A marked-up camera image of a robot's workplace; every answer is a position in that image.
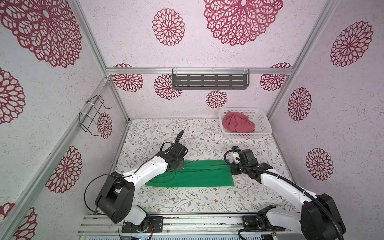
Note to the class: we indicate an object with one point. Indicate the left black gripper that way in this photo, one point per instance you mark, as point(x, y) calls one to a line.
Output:
point(181, 164)

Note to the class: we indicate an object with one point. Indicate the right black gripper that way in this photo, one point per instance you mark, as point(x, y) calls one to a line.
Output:
point(233, 171)

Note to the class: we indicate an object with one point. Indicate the green tank top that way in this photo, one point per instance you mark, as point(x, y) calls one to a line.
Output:
point(196, 174)

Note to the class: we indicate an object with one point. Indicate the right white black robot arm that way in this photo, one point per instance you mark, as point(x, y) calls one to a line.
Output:
point(317, 216)

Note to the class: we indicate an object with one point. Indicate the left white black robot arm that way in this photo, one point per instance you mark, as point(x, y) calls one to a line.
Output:
point(116, 197)

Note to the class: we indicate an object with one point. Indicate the pink tank top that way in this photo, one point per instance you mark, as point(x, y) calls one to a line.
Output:
point(238, 123)

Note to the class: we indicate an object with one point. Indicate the floral table mat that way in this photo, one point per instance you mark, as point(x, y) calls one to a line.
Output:
point(204, 141)

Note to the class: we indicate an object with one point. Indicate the white plastic basket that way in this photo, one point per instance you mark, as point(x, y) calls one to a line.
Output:
point(256, 115)

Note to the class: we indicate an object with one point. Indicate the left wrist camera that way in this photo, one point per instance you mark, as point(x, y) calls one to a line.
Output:
point(180, 148)

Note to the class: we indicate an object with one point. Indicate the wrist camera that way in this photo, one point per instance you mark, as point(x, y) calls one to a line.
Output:
point(247, 157)
point(180, 148)

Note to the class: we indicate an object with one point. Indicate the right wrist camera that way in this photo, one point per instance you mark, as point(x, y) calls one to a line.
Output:
point(247, 157)

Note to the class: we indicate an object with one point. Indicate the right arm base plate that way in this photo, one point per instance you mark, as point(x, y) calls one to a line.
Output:
point(250, 222)

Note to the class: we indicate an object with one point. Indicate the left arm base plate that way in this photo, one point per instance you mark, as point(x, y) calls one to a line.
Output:
point(148, 225)

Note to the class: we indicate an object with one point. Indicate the grey slotted wall shelf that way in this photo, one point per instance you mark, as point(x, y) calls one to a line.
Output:
point(239, 80)

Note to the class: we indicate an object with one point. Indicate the black wire wall rack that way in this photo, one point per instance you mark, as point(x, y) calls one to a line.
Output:
point(96, 121)

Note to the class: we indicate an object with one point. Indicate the aluminium mounting rail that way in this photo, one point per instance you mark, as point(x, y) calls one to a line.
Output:
point(174, 224)

